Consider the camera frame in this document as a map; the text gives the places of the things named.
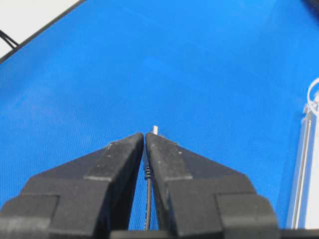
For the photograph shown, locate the blue cloth mat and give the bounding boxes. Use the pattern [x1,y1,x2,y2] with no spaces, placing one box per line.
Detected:
[0,0,319,228]

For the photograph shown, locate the aluminium extrusion frame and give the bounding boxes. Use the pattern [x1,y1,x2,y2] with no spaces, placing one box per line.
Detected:
[286,105,319,229]

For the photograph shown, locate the black cables at table edge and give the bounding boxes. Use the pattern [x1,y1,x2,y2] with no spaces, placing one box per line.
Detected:
[0,29,20,50]

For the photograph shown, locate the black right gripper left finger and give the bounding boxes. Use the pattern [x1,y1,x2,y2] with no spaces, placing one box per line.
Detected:
[0,133,144,239]

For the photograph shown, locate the white zip tie loop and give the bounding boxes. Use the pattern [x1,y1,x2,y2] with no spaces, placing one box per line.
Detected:
[304,78,319,117]

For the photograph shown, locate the black wire with white connector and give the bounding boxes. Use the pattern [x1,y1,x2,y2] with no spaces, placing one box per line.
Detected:
[142,126,160,231]

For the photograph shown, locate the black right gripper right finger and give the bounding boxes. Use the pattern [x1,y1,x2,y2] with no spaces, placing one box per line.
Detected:
[146,133,281,239]

